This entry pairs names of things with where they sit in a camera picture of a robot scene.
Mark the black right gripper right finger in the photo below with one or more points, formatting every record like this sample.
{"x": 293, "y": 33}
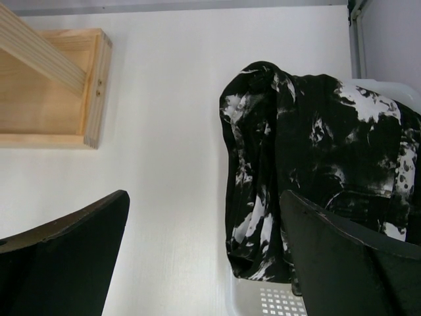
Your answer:
{"x": 344, "y": 268}

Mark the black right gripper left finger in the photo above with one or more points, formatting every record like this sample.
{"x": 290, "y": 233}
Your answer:
{"x": 65, "y": 266}

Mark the black white patterned trousers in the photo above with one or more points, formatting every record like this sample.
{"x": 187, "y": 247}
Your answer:
{"x": 350, "y": 150}

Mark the white plastic basket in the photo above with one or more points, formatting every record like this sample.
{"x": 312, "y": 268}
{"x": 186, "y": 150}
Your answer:
{"x": 247, "y": 297}

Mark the wooden clothes rack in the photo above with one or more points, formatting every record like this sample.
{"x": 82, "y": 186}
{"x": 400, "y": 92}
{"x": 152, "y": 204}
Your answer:
{"x": 53, "y": 85}

